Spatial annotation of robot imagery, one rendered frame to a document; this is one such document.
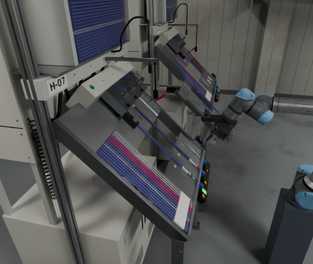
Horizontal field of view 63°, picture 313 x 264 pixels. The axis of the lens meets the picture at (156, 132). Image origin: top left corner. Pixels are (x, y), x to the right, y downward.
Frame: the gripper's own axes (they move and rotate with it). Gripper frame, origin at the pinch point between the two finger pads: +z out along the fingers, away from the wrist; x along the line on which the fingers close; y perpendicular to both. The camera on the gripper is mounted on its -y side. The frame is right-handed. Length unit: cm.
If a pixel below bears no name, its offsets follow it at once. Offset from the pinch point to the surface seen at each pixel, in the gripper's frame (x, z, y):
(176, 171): -16.2, 13.6, -5.1
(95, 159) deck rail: -49, 4, -40
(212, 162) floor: 112, 76, 49
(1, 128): -49, 16, -79
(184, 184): -20.5, 15.3, 1.2
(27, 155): -49, 22, -66
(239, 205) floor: 53, 63, 72
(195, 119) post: 47.8, 14.0, -3.2
